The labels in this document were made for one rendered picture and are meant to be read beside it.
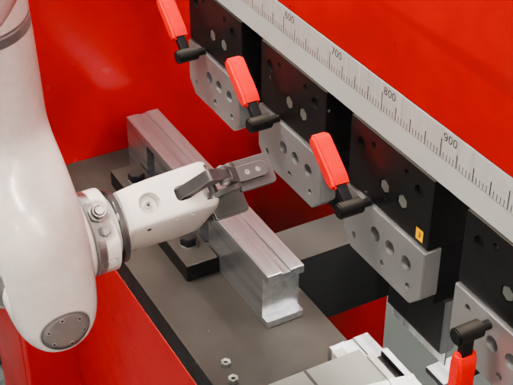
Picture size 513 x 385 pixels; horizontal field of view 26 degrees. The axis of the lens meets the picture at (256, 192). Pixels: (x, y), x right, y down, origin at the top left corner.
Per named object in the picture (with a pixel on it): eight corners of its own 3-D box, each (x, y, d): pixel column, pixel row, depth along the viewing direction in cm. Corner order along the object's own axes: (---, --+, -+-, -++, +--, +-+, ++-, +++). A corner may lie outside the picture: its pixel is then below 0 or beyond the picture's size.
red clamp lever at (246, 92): (223, 56, 133) (253, 130, 131) (253, 49, 135) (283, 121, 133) (219, 63, 135) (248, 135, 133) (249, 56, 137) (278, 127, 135)
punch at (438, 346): (386, 316, 131) (392, 252, 125) (400, 311, 132) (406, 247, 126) (437, 368, 123) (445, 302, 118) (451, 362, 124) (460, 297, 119)
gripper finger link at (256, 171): (213, 160, 107) (273, 142, 110) (204, 171, 110) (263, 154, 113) (224, 190, 107) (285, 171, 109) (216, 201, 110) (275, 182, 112)
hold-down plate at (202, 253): (111, 185, 190) (109, 170, 188) (140, 176, 192) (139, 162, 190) (187, 283, 168) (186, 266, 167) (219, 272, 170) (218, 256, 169)
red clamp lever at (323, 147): (308, 134, 119) (343, 217, 117) (340, 124, 121) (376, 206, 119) (302, 140, 121) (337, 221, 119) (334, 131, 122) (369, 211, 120)
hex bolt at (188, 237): (176, 241, 172) (176, 233, 171) (192, 237, 173) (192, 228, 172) (184, 251, 170) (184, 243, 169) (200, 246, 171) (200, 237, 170)
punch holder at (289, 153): (258, 155, 142) (258, 39, 133) (314, 138, 145) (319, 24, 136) (319, 215, 131) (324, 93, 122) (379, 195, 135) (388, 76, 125)
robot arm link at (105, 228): (75, 180, 105) (104, 172, 106) (62, 210, 113) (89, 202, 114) (105, 262, 104) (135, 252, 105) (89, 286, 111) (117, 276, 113)
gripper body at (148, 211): (98, 177, 106) (204, 147, 110) (81, 211, 115) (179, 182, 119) (126, 249, 104) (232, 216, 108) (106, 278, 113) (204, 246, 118)
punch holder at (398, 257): (342, 237, 128) (348, 114, 118) (403, 217, 131) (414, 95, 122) (418, 313, 117) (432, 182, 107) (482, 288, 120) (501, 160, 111)
